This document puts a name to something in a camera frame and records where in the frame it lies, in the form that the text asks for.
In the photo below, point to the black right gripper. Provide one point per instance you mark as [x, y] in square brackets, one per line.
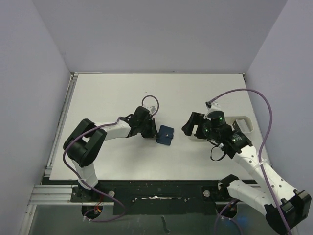
[194, 124]

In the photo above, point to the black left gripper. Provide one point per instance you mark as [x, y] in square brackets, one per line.
[152, 133]

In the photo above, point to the blue leather card holder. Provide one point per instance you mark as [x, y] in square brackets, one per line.
[165, 135]

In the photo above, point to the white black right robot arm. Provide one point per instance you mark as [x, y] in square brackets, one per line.
[282, 204]

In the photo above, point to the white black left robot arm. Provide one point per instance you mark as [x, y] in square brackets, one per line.
[85, 142]

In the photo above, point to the white plastic card tray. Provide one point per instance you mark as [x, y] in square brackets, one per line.
[238, 123]

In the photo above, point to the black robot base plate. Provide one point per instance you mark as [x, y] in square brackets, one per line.
[155, 197]

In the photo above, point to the aluminium frame rail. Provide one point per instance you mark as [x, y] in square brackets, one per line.
[50, 195]

